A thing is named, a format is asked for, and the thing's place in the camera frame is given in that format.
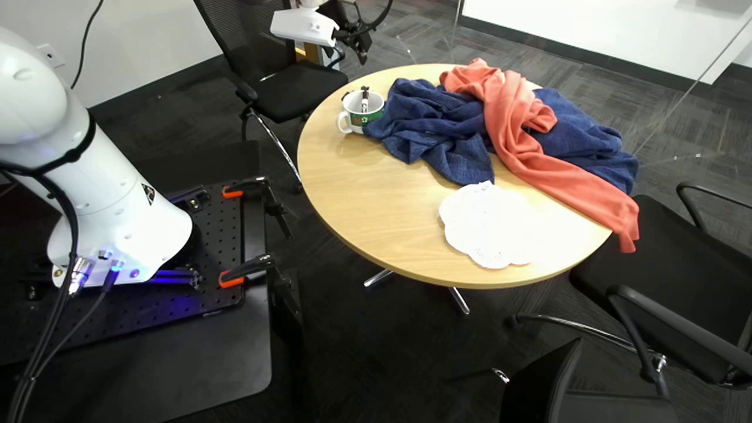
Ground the white and green mug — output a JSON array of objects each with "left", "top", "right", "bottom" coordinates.
[{"left": 338, "top": 86, "right": 385, "bottom": 133}]

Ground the black marker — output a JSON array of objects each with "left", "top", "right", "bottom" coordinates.
[{"left": 360, "top": 86, "right": 370, "bottom": 110}]

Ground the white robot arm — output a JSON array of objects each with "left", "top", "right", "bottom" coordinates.
[{"left": 0, "top": 27, "right": 192, "bottom": 291}]

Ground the blue towel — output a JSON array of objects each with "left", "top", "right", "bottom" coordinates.
[{"left": 365, "top": 77, "right": 639, "bottom": 192}]

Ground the white doily cloth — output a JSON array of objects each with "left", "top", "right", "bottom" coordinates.
[{"left": 437, "top": 178, "right": 551, "bottom": 272}]

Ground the orange black clamp lower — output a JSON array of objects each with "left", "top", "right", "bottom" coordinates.
[{"left": 217, "top": 253, "right": 273, "bottom": 289}]

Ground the orange black clamp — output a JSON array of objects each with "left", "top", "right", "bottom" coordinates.
[
  {"left": 188, "top": 177, "right": 268, "bottom": 200},
  {"left": 217, "top": 253, "right": 273, "bottom": 289}
]

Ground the orange black clamp upper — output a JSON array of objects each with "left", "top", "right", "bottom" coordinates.
[{"left": 188, "top": 177, "right": 268, "bottom": 200}]

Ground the orange towel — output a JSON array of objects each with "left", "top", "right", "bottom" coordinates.
[{"left": 440, "top": 57, "right": 642, "bottom": 257}]

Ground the black office chair right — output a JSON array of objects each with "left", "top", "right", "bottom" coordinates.
[{"left": 192, "top": 0, "right": 349, "bottom": 177}]

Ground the black office chair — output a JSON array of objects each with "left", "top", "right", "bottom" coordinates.
[
  {"left": 572, "top": 194, "right": 752, "bottom": 386},
  {"left": 192, "top": 0, "right": 349, "bottom": 177}
]

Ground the black office chair far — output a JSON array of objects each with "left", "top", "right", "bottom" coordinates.
[{"left": 572, "top": 194, "right": 752, "bottom": 386}]

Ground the black chair tucked at table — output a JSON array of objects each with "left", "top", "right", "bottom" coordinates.
[{"left": 503, "top": 312, "right": 752, "bottom": 423}]

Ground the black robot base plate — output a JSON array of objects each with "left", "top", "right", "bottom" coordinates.
[{"left": 0, "top": 177, "right": 278, "bottom": 371}]

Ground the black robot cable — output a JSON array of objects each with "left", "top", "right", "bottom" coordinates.
[{"left": 4, "top": 174, "right": 121, "bottom": 423}]

